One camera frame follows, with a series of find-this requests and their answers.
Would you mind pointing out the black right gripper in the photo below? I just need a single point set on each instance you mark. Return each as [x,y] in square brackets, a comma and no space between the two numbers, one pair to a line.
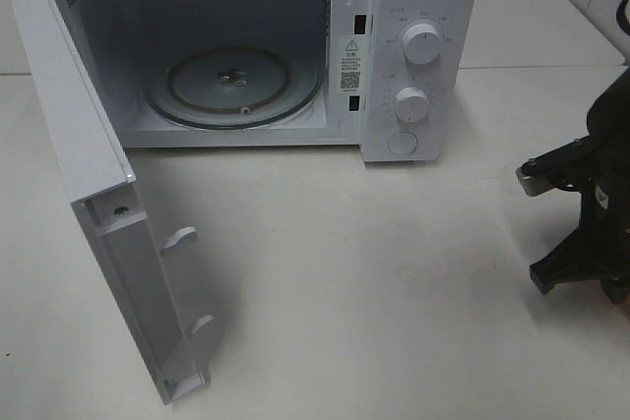
[604,237]

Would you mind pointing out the round white door button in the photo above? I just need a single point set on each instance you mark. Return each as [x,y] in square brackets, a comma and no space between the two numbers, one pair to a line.
[403,143]

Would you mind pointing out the white microwave door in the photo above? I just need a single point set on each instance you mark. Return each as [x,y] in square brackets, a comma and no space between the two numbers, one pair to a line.
[103,193]

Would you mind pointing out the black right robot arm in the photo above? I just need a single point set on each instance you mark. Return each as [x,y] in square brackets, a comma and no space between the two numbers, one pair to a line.
[608,126]

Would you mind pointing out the lower white microwave knob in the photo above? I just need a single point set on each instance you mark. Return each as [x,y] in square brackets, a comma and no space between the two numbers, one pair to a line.
[411,105]

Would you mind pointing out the white microwave knob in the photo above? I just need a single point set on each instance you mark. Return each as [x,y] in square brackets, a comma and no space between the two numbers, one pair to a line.
[411,105]
[422,42]

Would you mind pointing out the upper white microwave knob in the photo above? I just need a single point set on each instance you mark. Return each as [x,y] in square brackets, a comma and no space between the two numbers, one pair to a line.
[422,42]

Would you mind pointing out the white microwave oven body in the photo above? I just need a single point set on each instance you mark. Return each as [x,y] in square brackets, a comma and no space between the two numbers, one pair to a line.
[134,39]

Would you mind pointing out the white warning label sticker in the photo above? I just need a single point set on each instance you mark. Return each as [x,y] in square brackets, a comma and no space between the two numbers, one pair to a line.
[350,55]

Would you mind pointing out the glass microwave turntable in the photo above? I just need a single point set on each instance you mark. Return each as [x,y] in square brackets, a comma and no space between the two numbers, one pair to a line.
[235,87]

